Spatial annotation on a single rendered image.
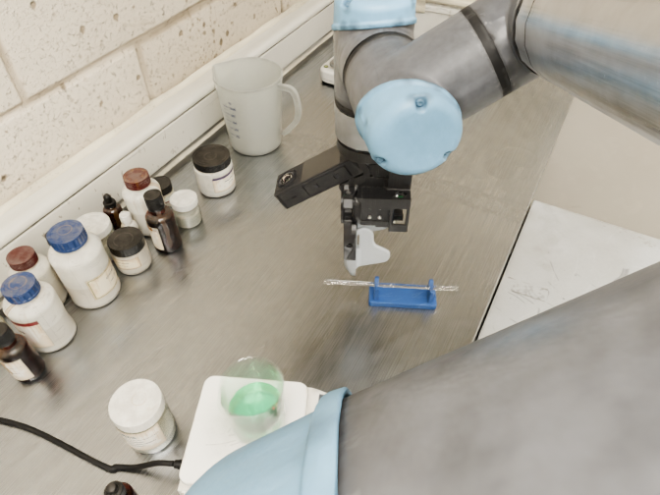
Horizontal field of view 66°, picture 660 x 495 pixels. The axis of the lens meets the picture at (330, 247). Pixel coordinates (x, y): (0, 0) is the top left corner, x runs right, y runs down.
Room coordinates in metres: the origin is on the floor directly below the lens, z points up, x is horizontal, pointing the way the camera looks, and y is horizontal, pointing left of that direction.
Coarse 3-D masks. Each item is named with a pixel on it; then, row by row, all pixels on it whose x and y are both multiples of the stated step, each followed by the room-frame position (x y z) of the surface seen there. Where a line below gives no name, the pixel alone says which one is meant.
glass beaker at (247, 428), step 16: (240, 368) 0.26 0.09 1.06; (256, 368) 0.27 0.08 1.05; (272, 368) 0.26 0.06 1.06; (224, 384) 0.24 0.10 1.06; (240, 384) 0.26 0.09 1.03; (272, 384) 0.26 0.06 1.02; (224, 400) 0.23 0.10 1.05; (240, 416) 0.21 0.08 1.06; (256, 416) 0.21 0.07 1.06; (272, 416) 0.22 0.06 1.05; (240, 432) 0.21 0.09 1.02; (256, 432) 0.21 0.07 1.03
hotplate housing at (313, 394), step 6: (312, 390) 0.29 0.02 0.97; (318, 390) 0.29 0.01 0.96; (312, 396) 0.28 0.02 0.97; (318, 396) 0.28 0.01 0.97; (312, 402) 0.27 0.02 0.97; (306, 408) 0.26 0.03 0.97; (312, 408) 0.26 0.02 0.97; (174, 462) 0.22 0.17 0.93; (180, 462) 0.22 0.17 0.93; (180, 480) 0.19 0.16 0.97; (180, 486) 0.18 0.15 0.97; (186, 486) 0.18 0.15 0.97; (180, 492) 0.18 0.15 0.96
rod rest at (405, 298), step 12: (372, 288) 0.48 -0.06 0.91; (384, 288) 0.48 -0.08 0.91; (396, 288) 0.48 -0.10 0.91; (408, 288) 0.48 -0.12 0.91; (372, 300) 0.46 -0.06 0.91; (384, 300) 0.46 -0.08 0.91; (396, 300) 0.46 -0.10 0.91; (408, 300) 0.46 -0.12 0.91; (420, 300) 0.46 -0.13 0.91; (432, 300) 0.46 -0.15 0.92
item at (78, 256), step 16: (64, 224) 0.50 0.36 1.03; (80, 224) 0.50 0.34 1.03; (48, 240) 0.47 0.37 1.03; (64, 240) 0.47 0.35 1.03; (80, 240) 0.48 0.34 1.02; (96, 240) 0.50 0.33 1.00; (48, 256) 0.47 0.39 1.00; (64, 256) 0.46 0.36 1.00; (80, 256) 0.46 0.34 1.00; (96, 256) 0.47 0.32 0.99; (64, 272) 0.45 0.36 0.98; (80, 272) 0.45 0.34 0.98; (96, 272) 0.47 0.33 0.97; (112, 272) 0.49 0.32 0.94; (80, 288) 0.45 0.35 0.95; (96, 288) 0.46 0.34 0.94; (112, 288) 0.47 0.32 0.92; (80, 304) 0.45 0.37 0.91; (96, 304) 0.45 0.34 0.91
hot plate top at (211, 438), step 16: (208, 384) 0.28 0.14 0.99; (288, 384) 0.28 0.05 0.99; (208, 400) 0.26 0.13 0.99; (288, 400) 0.26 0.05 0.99; (304, 400) 0.26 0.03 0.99; (208, 416) 0.24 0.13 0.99; (224, 416) 0.24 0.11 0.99; (288, 416) 0.24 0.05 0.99; (192, 432) 0.23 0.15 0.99; (208, 432) 0.23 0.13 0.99; (224, 432) 0.23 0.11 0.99; (192, 448) 0.21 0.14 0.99; (208, 448) 0.21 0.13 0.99; (224, 448) 0.21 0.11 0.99; (192, 464) 0.19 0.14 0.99; (208, 464) 0.19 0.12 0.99; (192, 480) 0.18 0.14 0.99
